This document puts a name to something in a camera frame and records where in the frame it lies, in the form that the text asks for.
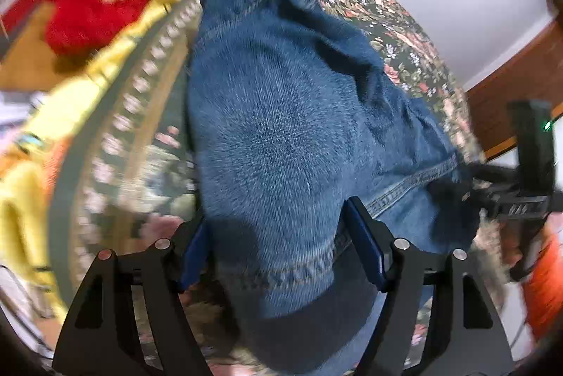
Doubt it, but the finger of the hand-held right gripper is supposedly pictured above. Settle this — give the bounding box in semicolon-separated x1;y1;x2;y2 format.
429;162;522;205

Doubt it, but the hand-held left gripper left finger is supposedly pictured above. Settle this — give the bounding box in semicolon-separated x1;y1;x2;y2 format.
50;218;212;376

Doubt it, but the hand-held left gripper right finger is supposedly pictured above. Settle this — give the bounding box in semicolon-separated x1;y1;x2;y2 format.
343;196;517;376

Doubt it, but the blue denim fleece-lined jacket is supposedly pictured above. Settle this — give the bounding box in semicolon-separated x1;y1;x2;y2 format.
185;0;480;376

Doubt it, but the person's right forearm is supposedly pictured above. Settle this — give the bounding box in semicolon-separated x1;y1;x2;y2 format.
523;222;563;344

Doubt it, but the person's right hand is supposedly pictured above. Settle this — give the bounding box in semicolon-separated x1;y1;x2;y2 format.
500;227;525;271

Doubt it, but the yellow cartoon printed blanket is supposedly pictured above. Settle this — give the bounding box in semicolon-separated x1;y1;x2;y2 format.
0;0;198;284

